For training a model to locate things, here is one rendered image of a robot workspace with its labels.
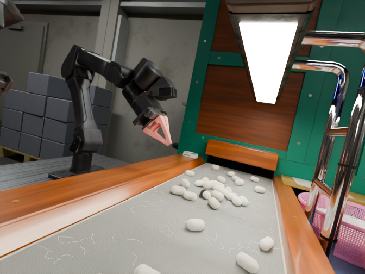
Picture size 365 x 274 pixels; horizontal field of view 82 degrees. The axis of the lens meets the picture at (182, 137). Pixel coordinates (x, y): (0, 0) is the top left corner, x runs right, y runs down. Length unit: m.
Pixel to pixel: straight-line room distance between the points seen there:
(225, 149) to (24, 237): 0.77
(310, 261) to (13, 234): 0.38
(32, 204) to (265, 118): 0.88
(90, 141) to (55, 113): 2.14
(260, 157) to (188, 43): 2.54
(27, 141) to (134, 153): 1.36
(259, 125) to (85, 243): 0.83
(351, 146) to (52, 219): 0.47
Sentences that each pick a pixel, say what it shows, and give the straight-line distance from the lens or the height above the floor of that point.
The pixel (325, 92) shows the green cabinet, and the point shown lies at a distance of 1.03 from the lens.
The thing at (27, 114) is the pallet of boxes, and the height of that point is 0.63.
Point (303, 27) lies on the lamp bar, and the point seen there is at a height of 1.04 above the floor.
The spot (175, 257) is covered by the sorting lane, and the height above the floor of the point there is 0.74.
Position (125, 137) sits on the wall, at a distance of 3.45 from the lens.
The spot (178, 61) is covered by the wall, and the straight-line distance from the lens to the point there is 3.21.
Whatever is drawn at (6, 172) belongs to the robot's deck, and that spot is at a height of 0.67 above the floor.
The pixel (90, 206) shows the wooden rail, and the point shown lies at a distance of 0.40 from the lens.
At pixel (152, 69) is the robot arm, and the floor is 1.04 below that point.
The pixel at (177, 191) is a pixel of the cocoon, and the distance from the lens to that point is 0.53.
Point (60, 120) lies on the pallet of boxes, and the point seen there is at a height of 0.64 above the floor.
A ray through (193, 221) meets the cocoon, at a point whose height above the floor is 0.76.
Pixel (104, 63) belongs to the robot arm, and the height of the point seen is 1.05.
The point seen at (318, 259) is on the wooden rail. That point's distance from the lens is 0.40.
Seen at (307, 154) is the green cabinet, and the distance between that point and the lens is 1.01.
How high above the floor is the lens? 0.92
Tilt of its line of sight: 5 degrees down
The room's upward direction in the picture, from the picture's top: 11 degrees clockwise
